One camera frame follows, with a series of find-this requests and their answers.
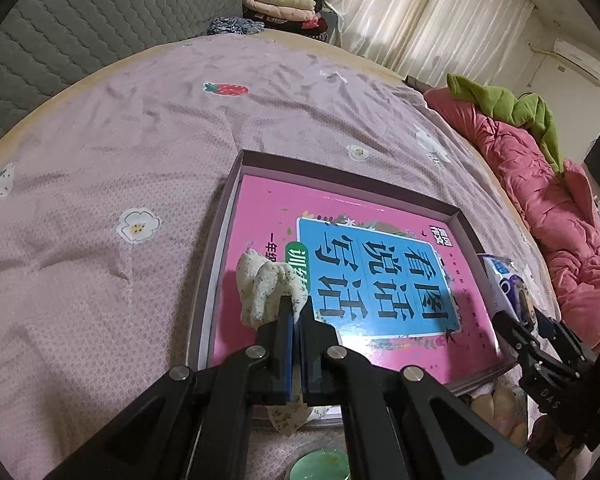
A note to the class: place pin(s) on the dark floral fabric bundle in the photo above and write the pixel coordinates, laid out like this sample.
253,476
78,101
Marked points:
235,25

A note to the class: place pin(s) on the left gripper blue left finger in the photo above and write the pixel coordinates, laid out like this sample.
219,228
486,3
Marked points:
272,381

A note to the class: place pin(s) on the pink and blue book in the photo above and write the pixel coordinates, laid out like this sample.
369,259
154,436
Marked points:
400,288

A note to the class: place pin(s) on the white wall air conditioner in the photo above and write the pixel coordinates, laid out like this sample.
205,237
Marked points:
584,62

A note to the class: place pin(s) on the stack of folded clothes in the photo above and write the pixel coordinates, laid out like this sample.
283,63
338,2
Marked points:
301,17

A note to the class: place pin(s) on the floral white scrunchie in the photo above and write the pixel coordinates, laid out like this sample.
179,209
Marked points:
262,284

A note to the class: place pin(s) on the pink red comforter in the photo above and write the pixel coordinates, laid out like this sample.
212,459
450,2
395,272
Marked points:
558,209

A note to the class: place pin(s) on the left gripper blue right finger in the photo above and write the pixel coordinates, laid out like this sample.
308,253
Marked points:
314,339

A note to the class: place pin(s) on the lilac patterned bed quilt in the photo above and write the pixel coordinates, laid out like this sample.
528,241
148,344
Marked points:
107,193

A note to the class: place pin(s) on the purple wet wipes pack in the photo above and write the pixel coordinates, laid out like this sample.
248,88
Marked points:
509,290

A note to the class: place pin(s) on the white sheer curtain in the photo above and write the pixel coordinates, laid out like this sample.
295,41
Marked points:
428,39

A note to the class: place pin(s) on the shallow grey cardboard box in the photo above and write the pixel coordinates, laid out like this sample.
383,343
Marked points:
325,179

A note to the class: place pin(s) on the grey quilted sofa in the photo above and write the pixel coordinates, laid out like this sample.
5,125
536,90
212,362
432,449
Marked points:
48,45

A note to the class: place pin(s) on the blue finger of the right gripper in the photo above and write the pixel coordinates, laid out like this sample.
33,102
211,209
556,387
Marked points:
567,344
517,329

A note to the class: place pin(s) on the green garment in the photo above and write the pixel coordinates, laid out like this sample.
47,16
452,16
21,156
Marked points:
529,112

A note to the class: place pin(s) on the plush bunny pink dress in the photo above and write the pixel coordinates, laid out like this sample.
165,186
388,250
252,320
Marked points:
501,411

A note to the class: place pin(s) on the green sponge in plastic bag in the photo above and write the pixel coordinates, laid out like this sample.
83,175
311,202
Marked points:
323,464

